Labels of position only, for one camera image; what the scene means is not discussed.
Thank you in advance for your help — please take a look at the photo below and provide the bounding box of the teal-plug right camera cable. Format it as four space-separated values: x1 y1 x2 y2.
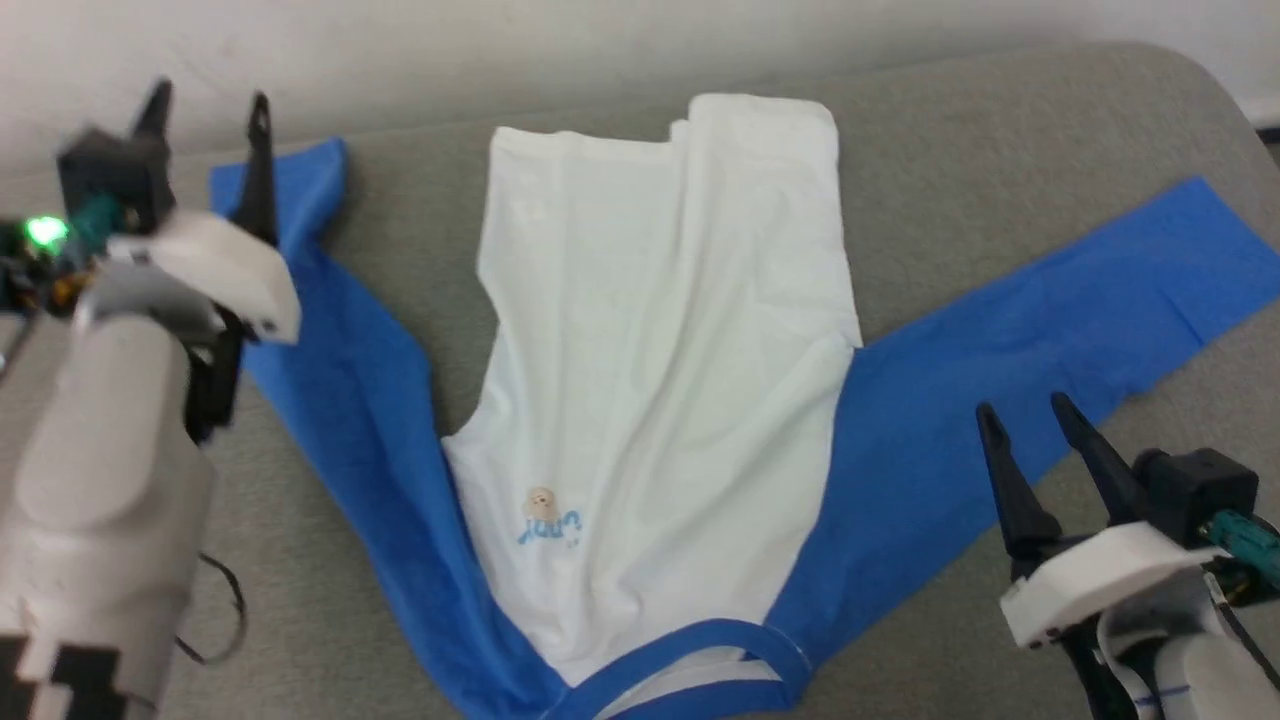
1205 510 1280 601

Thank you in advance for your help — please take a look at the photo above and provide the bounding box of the teal-plug left camera cable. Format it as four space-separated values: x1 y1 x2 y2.
68 195 126 266

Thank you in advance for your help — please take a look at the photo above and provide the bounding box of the teal-plug camera cable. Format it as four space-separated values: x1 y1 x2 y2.
1205 510 1280 601
68 195 126 266

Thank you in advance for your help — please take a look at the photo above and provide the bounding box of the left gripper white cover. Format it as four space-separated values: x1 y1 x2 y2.
110 80 301 344

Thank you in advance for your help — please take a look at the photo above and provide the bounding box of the thin black looped cable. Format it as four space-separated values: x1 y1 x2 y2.
175 555 248 666

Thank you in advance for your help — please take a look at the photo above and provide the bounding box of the blue and white long-sleeve shirt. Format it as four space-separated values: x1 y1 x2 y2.
208 92 1280 720

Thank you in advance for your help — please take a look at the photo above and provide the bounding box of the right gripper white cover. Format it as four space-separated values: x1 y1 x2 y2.
975 392 1231 646

